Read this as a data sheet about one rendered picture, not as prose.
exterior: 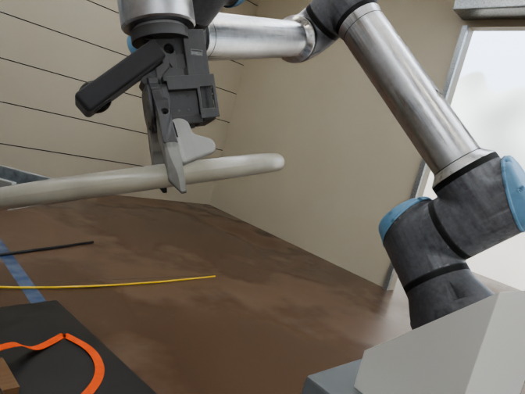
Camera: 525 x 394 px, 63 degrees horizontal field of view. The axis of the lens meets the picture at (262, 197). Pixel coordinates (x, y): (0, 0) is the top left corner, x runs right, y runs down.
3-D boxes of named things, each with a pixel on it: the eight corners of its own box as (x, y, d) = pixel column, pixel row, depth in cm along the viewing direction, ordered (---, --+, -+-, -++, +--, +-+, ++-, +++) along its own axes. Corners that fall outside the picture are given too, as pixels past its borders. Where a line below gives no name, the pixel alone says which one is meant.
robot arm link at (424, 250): (422, 291, 108) (392, 229, 116) (485, 260, 99) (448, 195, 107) (391, 291, 98) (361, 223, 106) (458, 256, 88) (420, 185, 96)
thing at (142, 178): (-111, 225, 56) (-116, 202, 55) (94, 195, 104) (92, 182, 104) (260, 175, 47) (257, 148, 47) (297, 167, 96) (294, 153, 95)
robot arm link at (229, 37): (287, 38, 125) (105, 33, 70) (319, 5, 118) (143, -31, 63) (312, 69, 125) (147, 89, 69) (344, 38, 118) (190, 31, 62)
